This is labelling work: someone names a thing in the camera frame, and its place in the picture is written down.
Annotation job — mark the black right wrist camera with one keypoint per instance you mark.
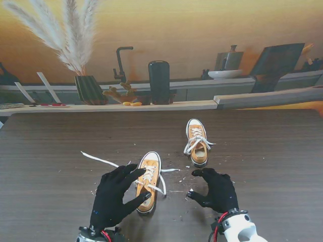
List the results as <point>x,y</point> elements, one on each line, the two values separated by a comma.
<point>217,227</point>

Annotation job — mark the short white slanted slat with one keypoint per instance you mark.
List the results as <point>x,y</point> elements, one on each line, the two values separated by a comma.
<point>24,92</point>

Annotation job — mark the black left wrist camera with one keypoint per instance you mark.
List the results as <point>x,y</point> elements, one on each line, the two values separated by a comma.
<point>116,235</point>

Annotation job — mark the white bowl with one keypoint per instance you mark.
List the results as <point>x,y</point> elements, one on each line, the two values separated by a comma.
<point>224,74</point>

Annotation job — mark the orange fruit pieces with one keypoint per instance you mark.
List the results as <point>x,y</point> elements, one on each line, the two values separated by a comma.
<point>133,103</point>

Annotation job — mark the light wooden shelf plank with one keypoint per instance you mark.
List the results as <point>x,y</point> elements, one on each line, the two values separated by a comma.
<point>151,107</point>

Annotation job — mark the dark ribbed vase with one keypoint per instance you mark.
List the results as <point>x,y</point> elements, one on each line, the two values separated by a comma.
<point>88,90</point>

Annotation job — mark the yellow sneaker with spread lace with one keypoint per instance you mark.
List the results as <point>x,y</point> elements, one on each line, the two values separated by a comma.
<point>151,157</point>

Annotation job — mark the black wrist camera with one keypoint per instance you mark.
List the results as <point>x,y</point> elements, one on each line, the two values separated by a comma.
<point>116,235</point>
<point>217,227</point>

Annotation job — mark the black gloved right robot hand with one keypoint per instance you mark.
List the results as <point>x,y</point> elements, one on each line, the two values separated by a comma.
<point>222,194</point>

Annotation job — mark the white pampas grass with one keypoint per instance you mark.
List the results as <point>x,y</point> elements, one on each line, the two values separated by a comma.
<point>75,50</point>

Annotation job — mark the grey shelf plank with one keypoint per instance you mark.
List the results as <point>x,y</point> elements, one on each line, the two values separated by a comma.
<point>265,99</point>

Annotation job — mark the black kitchen faucet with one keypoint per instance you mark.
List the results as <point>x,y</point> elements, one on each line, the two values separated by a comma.
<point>119,63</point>

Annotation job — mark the long white spread shoelace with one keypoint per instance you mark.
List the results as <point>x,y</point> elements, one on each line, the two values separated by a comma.
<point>98,158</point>

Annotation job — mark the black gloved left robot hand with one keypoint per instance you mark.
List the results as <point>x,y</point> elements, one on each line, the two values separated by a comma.
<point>108,201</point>

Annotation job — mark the grey metal kettle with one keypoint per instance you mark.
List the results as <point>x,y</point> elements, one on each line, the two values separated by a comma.
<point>230,60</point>

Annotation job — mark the long white slanted slat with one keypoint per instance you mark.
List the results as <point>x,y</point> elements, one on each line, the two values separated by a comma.
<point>48,87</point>

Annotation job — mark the black cylindrical canister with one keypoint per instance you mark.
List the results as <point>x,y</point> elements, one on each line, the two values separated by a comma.
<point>159,80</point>

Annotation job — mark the dark slanted board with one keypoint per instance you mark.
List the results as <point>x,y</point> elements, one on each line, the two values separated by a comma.
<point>277,58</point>

